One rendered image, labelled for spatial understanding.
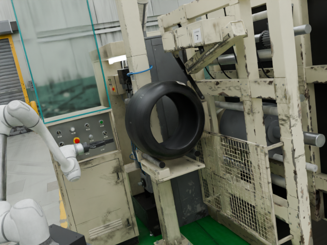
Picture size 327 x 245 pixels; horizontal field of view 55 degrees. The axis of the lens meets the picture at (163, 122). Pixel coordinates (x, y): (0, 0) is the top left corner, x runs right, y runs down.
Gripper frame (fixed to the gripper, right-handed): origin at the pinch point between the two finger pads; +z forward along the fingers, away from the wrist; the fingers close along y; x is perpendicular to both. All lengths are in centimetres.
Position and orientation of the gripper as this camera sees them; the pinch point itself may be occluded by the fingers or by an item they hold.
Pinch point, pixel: (108, 141)
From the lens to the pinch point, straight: 246.2
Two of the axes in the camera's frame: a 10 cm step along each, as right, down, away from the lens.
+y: -4.0, -1.2, 9.1
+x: 1.8, 9.6, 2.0
